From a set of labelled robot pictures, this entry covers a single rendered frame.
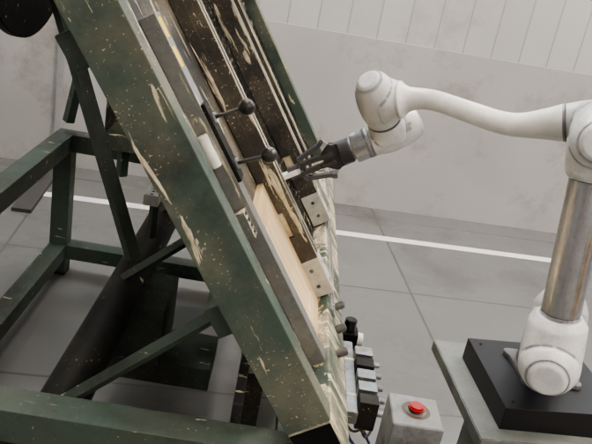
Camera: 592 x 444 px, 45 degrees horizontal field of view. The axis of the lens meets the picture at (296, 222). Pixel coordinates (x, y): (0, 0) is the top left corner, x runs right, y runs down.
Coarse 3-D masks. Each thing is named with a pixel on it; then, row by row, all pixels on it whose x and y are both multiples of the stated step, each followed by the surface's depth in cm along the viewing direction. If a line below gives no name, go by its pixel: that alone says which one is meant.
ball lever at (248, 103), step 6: (240, 102) 158; (246, 102) 157; (252, 102) 158; (234, 108) 161; (240, 108) 158; (246, 108) 157; (252, 108) 158; (216, 114) 165; (222, 114) 163; (228, 114) 162; (246, 114) 158; (216, 120) 164
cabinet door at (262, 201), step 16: (256, 192) 200; (256, 208) 187; (272, 208) 206; (272, 224) 199; (272, 240) 191; (288, 240) 210; (288, 256) 203; (288, 272) 195; (304, 272) 215; (304, 288) 207; (304, 304) 199
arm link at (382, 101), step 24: (360, 96) 189; (384, 96) 187; (408, 96) 189; (432, 96) 188; (456, 96) 190; (384, 120) 193; (480, 120) 190; (504, 120) 190; (528, 120) 188; (552, 120) 185
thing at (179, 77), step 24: (144, 24) 155; (168, 48) 157; (168, 72) 159; (192, 96) 161; (192, 120) 163; (216, 144) 165; (216, 168) 167; (240, 192) 169; (264, 240) 174; (264, 264) 176; (288, 288) 178; (288, 312) 181; (312, 336) 183; (312, 360) 186
